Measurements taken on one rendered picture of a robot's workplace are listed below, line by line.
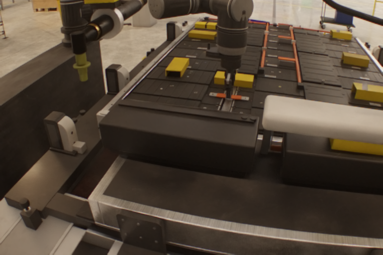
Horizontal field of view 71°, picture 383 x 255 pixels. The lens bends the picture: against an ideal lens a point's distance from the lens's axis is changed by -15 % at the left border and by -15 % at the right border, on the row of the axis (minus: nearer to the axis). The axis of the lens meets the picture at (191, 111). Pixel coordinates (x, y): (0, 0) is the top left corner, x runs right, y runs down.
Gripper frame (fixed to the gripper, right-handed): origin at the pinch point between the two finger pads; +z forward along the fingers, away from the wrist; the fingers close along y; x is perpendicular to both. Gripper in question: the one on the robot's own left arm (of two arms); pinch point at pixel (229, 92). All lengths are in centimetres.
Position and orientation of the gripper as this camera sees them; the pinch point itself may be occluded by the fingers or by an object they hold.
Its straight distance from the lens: 120.0
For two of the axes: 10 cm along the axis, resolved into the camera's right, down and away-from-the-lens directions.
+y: 2.6, -4.8, 8.4
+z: 0.0, 8.7, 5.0
